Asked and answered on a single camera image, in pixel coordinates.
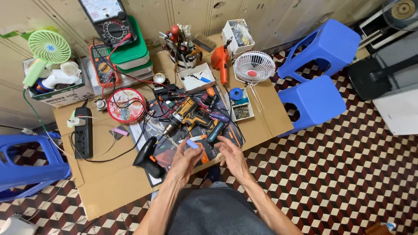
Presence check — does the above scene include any blue plastic stool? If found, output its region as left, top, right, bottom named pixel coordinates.
left=277, top=18, right=362, bottom=83
left=276, top=75, right=347, bottom=138
left=0, top=131, right=72, bottom=202

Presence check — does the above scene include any person's left hand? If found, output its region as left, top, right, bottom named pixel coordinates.
left=170, top=140, right=205, bottom=187

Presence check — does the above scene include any white box of small parts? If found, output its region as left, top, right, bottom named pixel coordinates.
left=225, top=87, right=255, bottom=123

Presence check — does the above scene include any white carton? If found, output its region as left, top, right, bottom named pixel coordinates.
left=372, top=87, right=418, bottom=136

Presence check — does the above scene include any stack of green-lidded containers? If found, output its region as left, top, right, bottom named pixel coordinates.
left=109, top=15, right=153, bottom=79

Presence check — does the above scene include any cardboard box of odds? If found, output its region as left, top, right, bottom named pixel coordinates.
left=22, top=57, right=96, bottom=108

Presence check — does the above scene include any green cable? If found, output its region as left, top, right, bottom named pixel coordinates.
left=22, top=87, right=48, bottom=132

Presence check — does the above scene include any silver round lamp head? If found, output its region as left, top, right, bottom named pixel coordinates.
left=152, top=72, right=168, bottom=86

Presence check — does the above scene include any blue tape roll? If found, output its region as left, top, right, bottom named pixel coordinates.
left=228, top=87, right=244, bottom=101

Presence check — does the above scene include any clear plastic container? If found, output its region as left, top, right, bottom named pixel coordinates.
left=82, top=56, right=155, bottom=96

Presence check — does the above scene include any white shallow open box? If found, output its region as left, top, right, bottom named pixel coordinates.
left=178, top=62, right=216, bottom=95

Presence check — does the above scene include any black power strip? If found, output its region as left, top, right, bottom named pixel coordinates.
left=74, top=107, right=94, bottom=160

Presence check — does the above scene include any orange digital multimeter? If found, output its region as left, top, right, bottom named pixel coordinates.
left=89, top=44, right=122, bottom=88

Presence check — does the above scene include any white plug adapter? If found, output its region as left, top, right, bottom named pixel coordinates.
left=67, top=117, right=86, bottom=128

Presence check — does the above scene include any white box of bagged parts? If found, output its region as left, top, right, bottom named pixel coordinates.
left=221, top=18, right=255, bottom=59

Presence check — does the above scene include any wooden brush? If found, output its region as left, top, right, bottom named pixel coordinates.
left=192, top=32, right=217, bottom=53

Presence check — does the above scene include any white appliance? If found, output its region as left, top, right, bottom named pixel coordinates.
left=357, top=7, right=397, bottom=54

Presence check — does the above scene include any yellow black cordless drill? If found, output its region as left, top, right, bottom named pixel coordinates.
left=163, top=97, right=220, bottom=138

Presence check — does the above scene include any purple handled tool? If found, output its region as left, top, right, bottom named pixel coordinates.
left=210, top=112, right=231, bottom=123

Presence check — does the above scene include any round red printed tin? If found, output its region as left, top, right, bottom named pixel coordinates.
left=107, top=88, right=147, bottom=125

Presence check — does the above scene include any red probe wire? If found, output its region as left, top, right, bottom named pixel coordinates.
left=101, top=32, right=170, bottom=108

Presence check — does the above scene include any person's foot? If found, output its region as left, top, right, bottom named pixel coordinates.
left=200, top=166, right=222, bottom=189

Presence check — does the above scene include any black handheld power tool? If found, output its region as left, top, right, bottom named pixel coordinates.
left=133, top=136, right=166, bottom=179

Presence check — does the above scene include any small white desk fan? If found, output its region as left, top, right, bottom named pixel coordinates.
left=233, top=50, right=277, bottom=87

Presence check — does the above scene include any brown box with bottle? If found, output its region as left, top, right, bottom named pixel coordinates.
left=365, top=221, right=398, bottom=235

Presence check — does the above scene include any green handheld fan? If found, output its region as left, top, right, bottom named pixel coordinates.
left=22, top=30, right=72, bottom=89

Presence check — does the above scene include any black power cable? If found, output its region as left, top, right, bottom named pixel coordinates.
left=68, top=124, right=148, bottom=163

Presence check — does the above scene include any black analog multimeter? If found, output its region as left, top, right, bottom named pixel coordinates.
left=78, top=0, right=138, bottom=48

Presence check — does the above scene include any teal black electric screwdriver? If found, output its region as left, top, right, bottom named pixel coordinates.
left=207, top=121, right=226, bottom=144

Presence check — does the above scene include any brown cardboard sheet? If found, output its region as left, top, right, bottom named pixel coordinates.
left=53, top=33, right=295, bottom=221

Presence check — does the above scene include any white object on floor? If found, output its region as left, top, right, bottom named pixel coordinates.
left=0, top=213, right=40, bottom=235

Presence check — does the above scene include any black orange printed mat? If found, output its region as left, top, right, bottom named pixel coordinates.
left=129, top=84, right=246, bottom=188

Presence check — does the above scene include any person's dark clothing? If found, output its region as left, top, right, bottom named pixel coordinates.
left=150, top=181, right=279, bottom=235

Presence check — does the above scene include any standing fan head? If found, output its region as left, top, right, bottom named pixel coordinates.
left=381, top=0, right=418, bottom=32

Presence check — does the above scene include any white cup of tools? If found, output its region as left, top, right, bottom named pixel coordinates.
left=159, top=24, right=204, bottom=73

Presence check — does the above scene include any black floor fan base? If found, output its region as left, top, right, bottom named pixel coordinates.
left=347, top=57, right=418, bottom=101

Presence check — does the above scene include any person's right hand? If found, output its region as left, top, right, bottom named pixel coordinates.
left=214, top=135, right=253, bottom=185

